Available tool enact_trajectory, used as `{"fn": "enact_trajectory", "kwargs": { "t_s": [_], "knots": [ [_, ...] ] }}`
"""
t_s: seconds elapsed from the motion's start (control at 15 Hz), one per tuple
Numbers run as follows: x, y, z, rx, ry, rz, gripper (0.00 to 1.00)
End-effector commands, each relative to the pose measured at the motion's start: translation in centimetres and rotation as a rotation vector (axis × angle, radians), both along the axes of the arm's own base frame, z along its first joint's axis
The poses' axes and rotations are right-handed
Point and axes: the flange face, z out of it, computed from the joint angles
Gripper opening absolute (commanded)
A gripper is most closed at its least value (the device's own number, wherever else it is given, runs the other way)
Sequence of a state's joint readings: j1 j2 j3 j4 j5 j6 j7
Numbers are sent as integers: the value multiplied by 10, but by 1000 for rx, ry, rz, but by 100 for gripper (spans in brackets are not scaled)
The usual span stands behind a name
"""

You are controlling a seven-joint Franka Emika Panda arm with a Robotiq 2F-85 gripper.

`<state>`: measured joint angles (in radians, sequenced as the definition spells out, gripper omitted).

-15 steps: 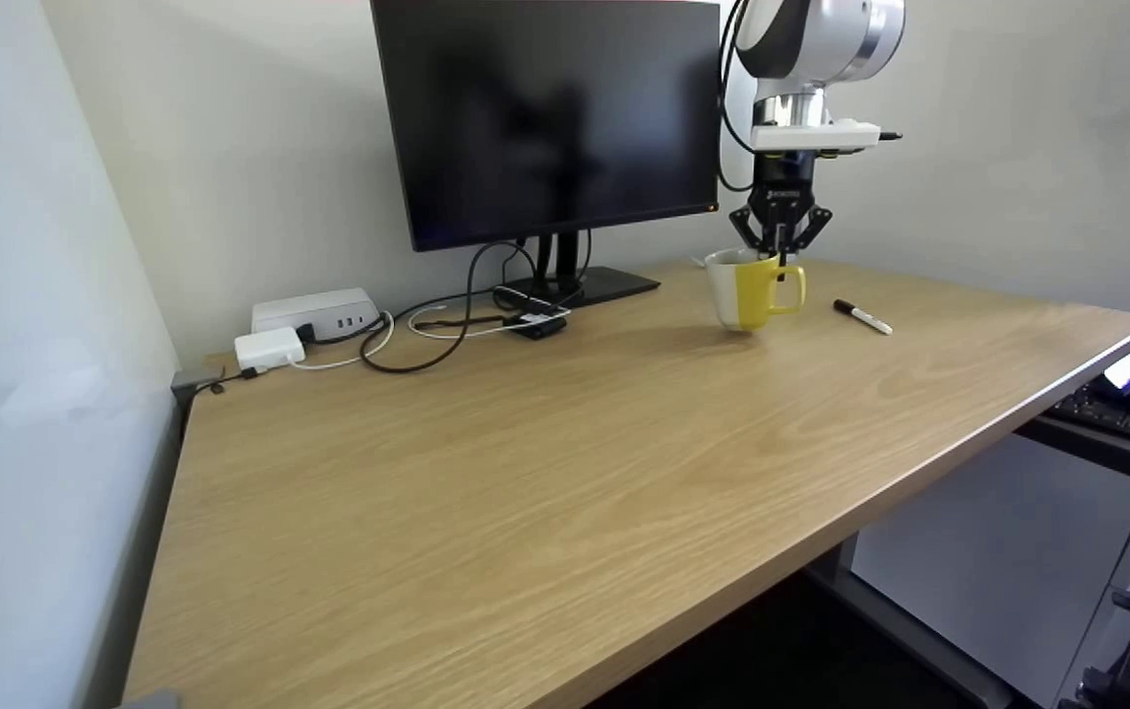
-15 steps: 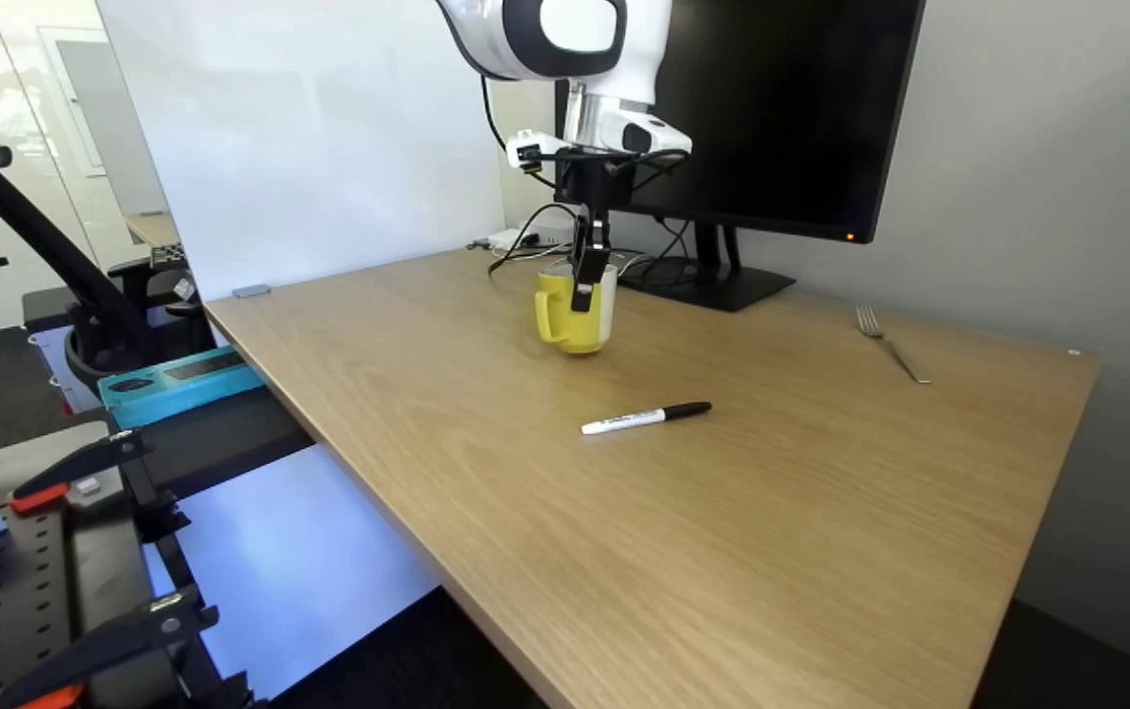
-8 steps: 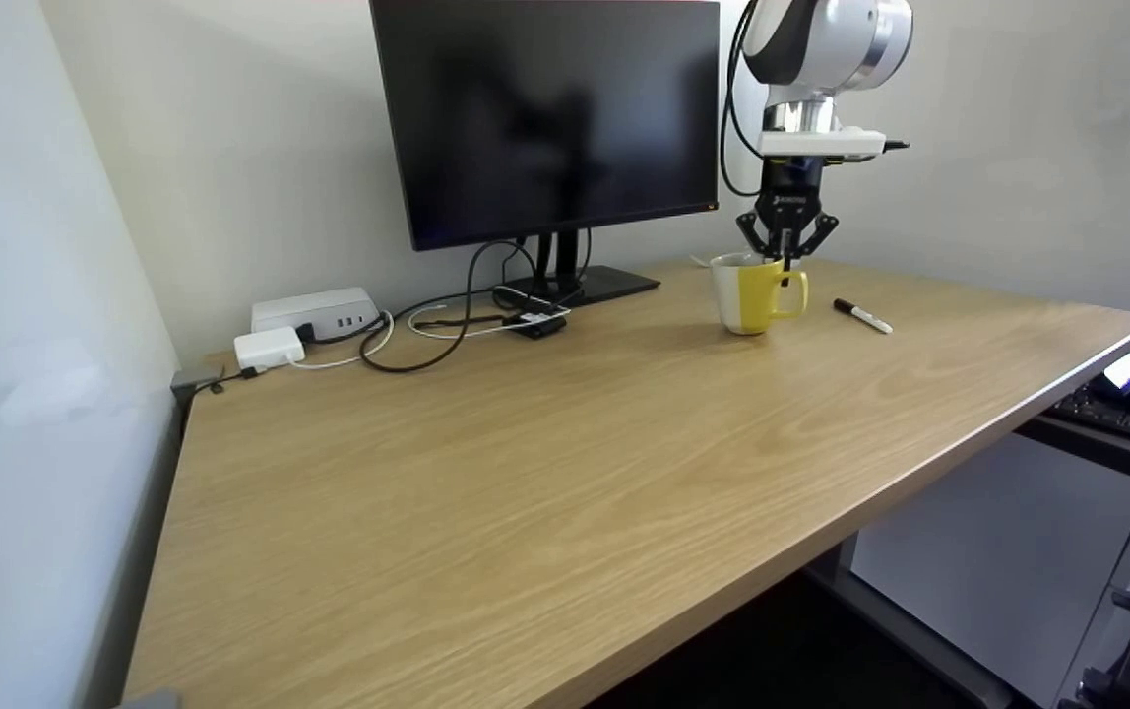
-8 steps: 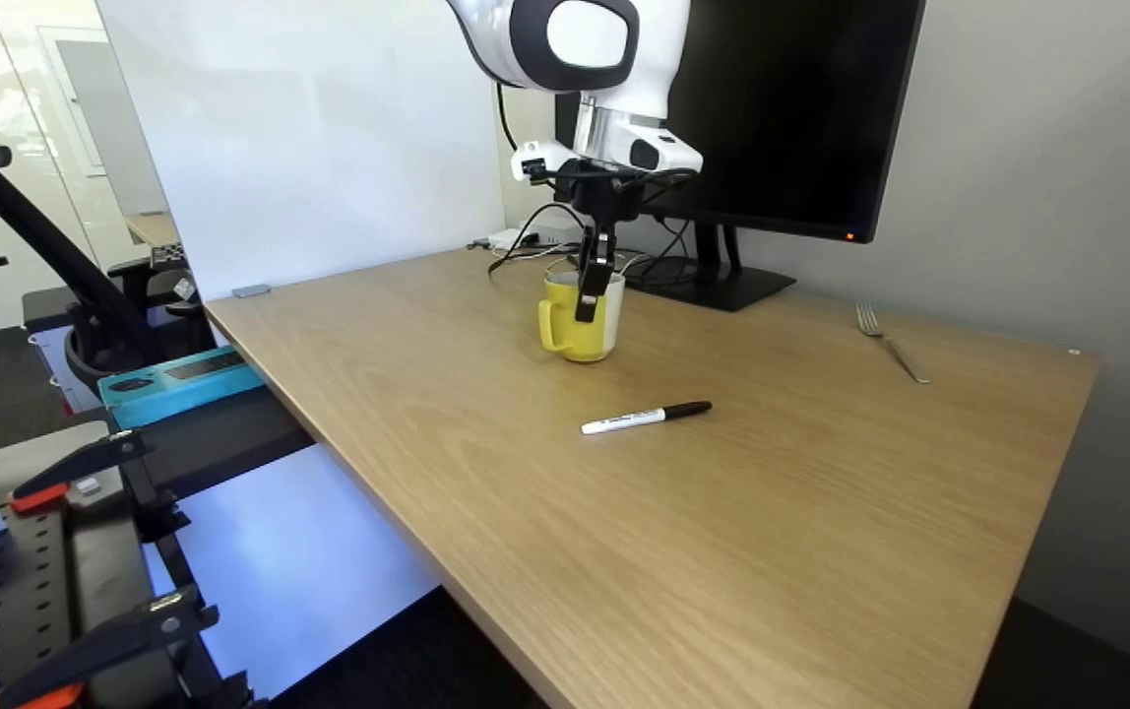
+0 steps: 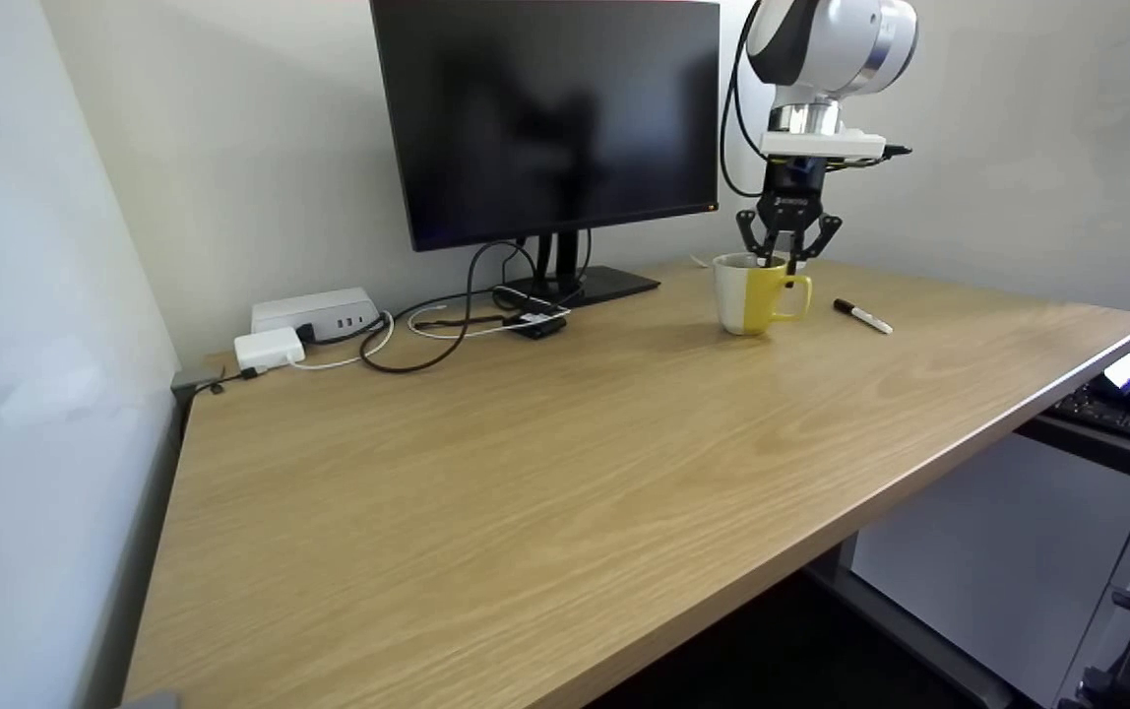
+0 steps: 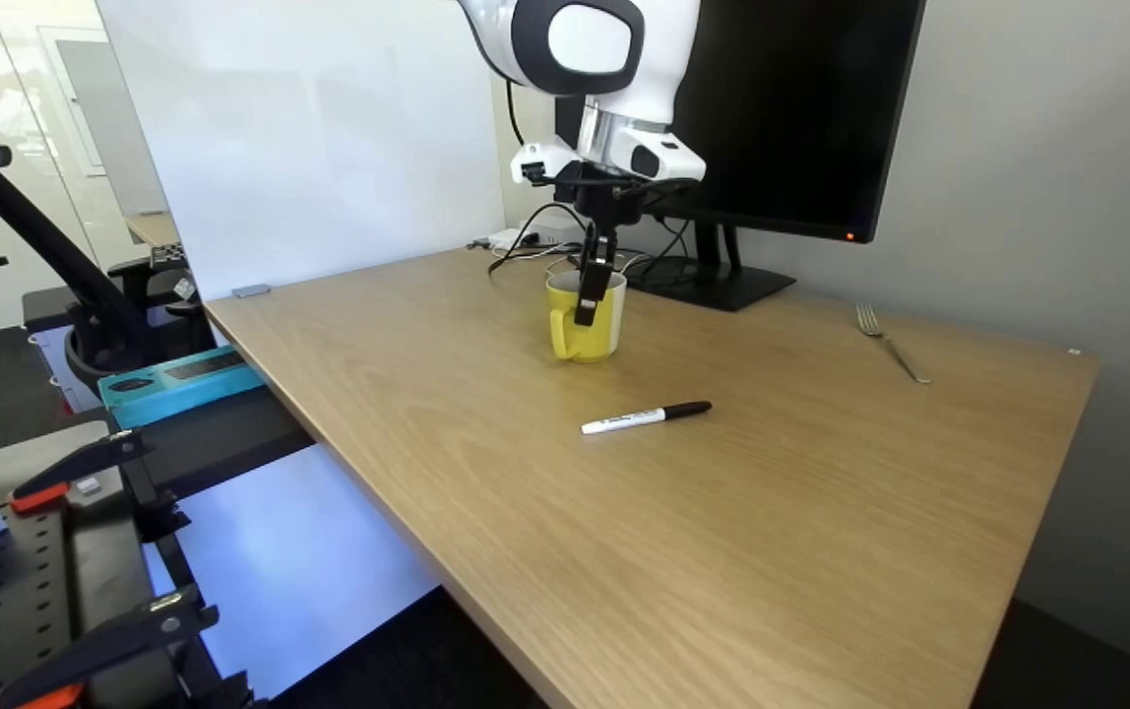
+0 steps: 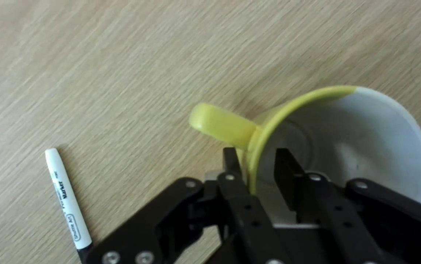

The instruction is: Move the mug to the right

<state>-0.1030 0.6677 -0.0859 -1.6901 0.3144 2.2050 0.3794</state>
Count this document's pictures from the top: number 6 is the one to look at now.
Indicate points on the white board panel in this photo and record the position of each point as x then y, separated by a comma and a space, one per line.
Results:
311, 169

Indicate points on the silver metal fork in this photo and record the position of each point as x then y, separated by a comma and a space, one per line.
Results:
890, 345

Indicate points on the teal plastic tray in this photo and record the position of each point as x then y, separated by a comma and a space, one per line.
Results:
183, 389

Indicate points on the black and white marker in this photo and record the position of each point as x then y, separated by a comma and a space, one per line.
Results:
643, 420

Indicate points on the yellow and white mug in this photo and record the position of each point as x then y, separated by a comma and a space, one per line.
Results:
584, 335

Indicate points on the blue tape piece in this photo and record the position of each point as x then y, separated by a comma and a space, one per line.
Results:
251, 290

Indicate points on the black monitor stand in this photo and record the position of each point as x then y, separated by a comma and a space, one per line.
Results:
710, 282

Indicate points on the pale blue sheet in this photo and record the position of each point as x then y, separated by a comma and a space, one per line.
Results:
299, 566

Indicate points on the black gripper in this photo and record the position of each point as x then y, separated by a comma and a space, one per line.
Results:
604, 200

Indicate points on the black clamp with orange trigger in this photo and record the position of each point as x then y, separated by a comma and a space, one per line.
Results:
117, 641
79, 461

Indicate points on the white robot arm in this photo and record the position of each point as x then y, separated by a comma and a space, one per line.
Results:
589, 54

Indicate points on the black perforated board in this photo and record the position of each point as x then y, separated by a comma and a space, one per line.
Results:
24, 603

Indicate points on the black computer monitor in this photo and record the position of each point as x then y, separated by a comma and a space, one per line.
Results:
813, 105

